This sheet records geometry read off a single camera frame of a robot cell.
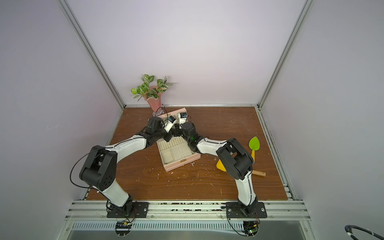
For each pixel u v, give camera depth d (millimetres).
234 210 726
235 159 507
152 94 1004
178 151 872
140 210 730
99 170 467
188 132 703
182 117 796
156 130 742
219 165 868
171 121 811
